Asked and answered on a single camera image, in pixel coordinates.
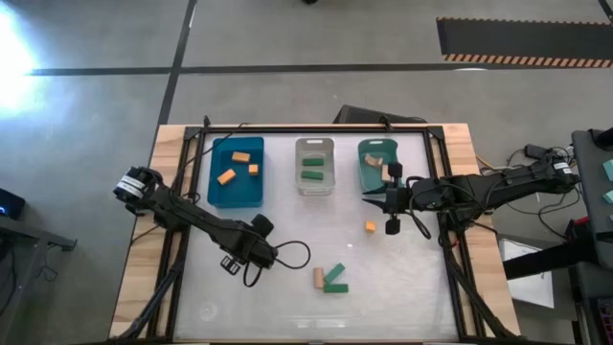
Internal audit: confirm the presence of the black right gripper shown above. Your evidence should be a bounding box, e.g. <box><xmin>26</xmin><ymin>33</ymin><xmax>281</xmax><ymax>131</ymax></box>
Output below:
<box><xmin>385</xmin><ymin>162</ymin><xmax>414</xmax><ymax>237</ymax></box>

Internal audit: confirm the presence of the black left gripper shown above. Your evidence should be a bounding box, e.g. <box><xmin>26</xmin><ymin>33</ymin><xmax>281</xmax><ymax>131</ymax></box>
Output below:
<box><xmin>220</xmin><ymin>213</ymin><xmax>276</xmax><ymax>276</ymax></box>

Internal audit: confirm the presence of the teal plastic bin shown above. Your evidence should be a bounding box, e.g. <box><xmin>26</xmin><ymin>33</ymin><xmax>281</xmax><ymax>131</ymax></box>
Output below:
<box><xmin>356</xmin><ymin>138</ymin><xmax>403</xmax><ymax>196</ymax></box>

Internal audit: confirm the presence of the blue plastic bin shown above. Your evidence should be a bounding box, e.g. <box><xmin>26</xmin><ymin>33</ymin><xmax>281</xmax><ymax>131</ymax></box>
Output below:
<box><xmin>207</xmin><ymin>136</ymin><xmax>265</xmax><ymax>209</ymax></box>

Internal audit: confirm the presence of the white plastic bin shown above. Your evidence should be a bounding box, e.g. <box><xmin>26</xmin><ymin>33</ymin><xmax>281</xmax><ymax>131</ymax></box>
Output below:
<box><xmin>294</xmin><ymin>137</ymin><xmax>336</xmax><ymax>196</ymax></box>

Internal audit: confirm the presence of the black box behind table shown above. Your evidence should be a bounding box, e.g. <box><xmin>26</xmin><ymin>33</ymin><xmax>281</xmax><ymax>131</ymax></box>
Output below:
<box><xmin>332</xmin><ymin>103</ymin><xmax>428</xmax><ymax>126</ymax></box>

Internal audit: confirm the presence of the white board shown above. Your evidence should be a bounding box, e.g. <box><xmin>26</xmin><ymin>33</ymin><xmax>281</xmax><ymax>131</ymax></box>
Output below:
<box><xmin>497</xmin><ymin>238</ymin><xmax>556</xmax><ymax>310</ymax></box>

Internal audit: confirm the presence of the black stand leg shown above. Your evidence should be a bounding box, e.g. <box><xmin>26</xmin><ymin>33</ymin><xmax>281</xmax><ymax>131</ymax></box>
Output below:
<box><xmin>502</xmin><ymin>241</ymin><xmax>600</xmax><ymax>282</ymax></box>

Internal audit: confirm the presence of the dark grey side desk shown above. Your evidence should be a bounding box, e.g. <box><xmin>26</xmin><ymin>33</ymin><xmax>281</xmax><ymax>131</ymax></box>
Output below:
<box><xmin>571</xmin><ymin>127</ymin><xmax>613</xmax><ymax>272</ymax></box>

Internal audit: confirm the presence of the black hazard-striped floor mat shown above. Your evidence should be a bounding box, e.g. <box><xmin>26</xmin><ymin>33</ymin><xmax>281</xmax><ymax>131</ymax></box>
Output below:
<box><xmin>435</xmin><ymin>16</ymin><xmax>613</xmax><ymax>69</ymax></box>

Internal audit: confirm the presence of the dark side stand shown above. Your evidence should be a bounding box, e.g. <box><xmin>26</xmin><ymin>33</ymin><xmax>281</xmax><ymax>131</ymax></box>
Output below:
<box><xmin>0</xmin><ymin>213</ymin><xmax>79</xmax><ymax>345</ymax></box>

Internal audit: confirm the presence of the black device with blue light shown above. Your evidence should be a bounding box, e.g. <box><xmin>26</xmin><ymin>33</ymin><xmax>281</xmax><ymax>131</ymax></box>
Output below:
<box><xmin>0</xmin><ymin>187</ymin><xmax>27</xmax><ymax>221</ymax></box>

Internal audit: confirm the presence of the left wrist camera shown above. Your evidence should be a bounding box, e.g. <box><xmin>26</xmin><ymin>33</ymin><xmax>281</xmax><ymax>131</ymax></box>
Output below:
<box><xmin>261</xmin><ymin>243</ymin><xmax>280</xmax><ymax>269</ymax></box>

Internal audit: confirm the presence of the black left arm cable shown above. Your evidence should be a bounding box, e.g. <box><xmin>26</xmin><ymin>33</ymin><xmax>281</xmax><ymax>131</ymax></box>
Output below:
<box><xmin>242</xmin><ymin>239</ymin><xmax>312</xmax><ymax>288</ymax></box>

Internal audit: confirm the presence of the black metal table frame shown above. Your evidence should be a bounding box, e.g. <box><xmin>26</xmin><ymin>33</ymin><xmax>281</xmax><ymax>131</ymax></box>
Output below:
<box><xmin>112</xmin><ymin>123</ymin><xmax>516</xmax><ymax>344</ymax></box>

